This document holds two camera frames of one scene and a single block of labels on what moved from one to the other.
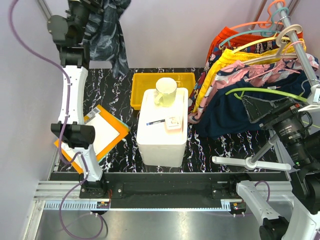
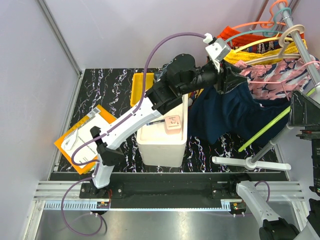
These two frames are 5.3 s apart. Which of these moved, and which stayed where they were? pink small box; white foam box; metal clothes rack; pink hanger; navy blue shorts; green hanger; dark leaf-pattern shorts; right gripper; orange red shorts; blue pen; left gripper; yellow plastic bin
Moved: right gripper; left gripper; pink hanger; dark leaf-pattern shorts; navy blue shorts; green hanger
Stayed: pink small box; white foam box; metal clothes rack; blue pen; orange red shorts; yellow plastic bin
